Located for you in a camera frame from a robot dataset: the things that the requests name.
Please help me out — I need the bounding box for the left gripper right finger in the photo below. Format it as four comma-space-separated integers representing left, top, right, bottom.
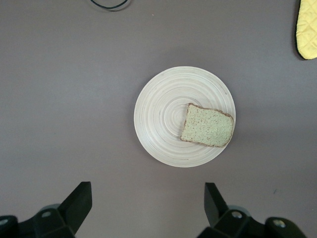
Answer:
195, 182, 308, 238

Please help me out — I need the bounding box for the table cover mat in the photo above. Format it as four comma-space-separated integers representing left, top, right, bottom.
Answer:
0, 0, 317, 238

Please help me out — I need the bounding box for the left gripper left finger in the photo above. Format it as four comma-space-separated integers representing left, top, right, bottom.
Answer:
0, 181, 93, 238

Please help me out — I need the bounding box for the looped black cable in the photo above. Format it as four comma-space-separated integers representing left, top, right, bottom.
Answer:
90, 0, 127, 10

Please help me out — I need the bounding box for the yellow quilted oven mitt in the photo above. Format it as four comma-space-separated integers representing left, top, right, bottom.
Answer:
294, 0, 317, 60

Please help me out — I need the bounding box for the slice of brown bread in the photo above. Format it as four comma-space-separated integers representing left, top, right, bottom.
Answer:
180, 103, 235, 148

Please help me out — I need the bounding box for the round wooden plate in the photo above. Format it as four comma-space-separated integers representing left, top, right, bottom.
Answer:
133, 65, 237, 169

